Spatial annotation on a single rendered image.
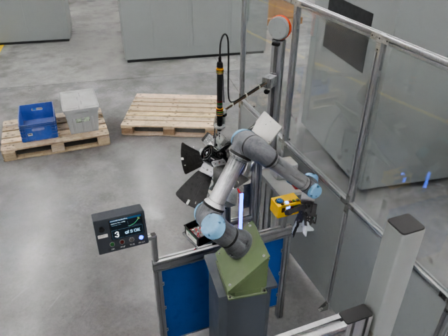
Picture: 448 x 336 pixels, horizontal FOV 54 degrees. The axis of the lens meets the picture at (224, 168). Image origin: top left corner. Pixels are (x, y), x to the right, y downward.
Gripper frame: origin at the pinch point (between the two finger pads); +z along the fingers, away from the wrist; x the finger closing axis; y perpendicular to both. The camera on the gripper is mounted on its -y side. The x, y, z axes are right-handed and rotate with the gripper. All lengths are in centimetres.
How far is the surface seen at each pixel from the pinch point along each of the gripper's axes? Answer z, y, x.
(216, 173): -31, -41, 43
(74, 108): -123, -162, 308
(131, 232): 16, -84, 19
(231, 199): -21, -24, 55
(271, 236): -2.3, 2.6, 44.3
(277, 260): 10, 17, 62
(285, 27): -135, -21, 29
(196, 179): -29, -49, 61
